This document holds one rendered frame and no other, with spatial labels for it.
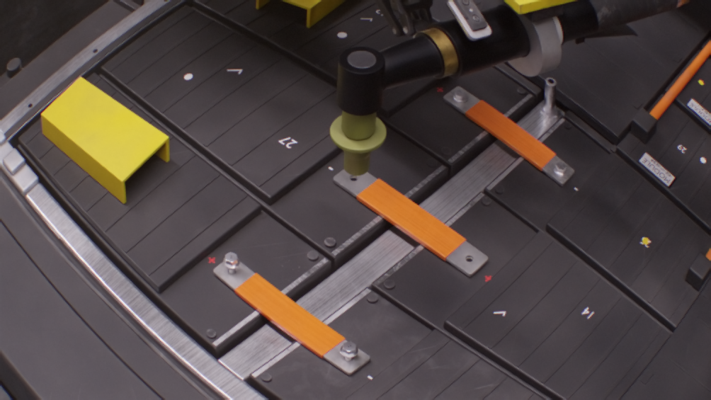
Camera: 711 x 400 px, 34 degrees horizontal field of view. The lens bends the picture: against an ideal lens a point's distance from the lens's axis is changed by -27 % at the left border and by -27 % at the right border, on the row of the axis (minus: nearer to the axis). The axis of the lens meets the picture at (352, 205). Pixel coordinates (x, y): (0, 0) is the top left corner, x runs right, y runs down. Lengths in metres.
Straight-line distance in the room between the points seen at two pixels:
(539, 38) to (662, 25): 0.47
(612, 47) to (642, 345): 0.42
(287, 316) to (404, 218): 0.14
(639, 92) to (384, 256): 0.36
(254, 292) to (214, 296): 0.04
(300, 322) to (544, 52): 0.30
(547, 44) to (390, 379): 0.30
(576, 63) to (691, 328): 0.38
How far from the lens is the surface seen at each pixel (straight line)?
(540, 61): 1.15
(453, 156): 1.34
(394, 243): 1.28
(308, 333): 1.19
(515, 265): 1.25
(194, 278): 1.24
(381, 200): 1.29
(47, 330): 1.07
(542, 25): 1.13
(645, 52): 1.50
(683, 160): 1.39
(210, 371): 1.18
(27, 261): 1.13
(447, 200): 1.31
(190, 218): 1.27
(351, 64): 1.08
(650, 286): 1.25
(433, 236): 1.27
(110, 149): 1.29
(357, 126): 1.11
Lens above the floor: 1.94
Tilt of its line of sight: 47 degrees down
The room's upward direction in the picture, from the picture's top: 3 degrees clockwise
